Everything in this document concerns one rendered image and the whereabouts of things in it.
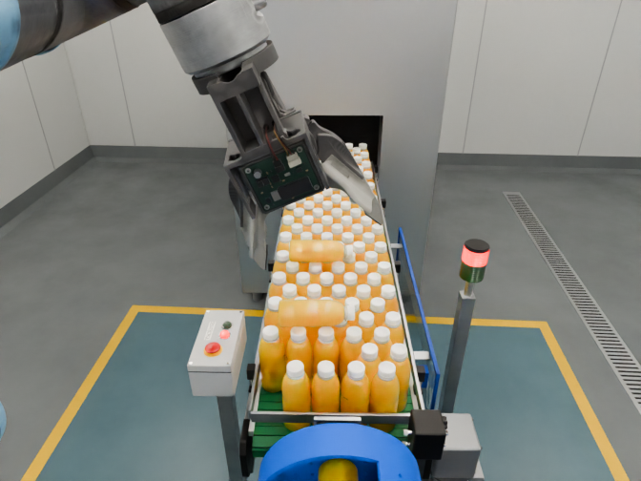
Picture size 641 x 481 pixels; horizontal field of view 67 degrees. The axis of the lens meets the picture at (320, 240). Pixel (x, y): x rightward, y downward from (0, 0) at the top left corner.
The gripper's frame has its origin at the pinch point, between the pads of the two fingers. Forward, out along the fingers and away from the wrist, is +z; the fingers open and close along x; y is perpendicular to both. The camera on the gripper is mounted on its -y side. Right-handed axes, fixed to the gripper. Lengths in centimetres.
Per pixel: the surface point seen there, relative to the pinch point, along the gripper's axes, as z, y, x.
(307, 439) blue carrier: 38.1, -6.8, -16.6
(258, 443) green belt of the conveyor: 65, -31, -39
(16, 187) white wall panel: 54, -349, -262
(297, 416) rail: 61, -32, -27
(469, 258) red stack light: 54, -56, 25
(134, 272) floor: 116, -243, -161
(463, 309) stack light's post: 71, -56, 20
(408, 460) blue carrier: 48.4, -4.6, -2.9
